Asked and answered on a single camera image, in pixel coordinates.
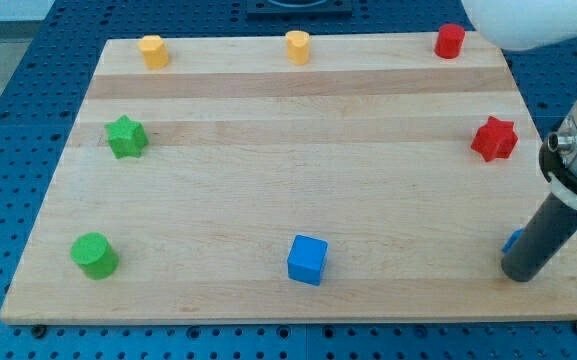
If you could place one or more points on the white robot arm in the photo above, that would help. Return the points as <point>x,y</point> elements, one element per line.
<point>520,25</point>

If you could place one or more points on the green cylinder block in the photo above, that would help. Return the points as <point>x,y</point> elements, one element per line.
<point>94,256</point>

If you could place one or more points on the blue cube block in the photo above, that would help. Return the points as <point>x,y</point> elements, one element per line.
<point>306,260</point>

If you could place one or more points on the red cylinder block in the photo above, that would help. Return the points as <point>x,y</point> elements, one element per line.
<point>449,41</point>

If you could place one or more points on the wooden board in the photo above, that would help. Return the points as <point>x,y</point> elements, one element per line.
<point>367,147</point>

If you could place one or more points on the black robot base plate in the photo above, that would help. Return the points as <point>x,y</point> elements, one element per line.
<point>259,8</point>

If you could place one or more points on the red star block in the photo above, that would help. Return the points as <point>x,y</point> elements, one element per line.
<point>496,139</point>

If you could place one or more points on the yellow hexagon block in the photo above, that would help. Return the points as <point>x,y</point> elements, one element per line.
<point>154,52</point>

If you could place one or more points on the blue block behind rod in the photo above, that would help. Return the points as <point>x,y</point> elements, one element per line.
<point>511,240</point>

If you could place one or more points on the green star block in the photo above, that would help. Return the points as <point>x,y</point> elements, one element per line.
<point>126,137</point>

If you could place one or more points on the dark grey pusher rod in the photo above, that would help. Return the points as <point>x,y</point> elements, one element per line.
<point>544,235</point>

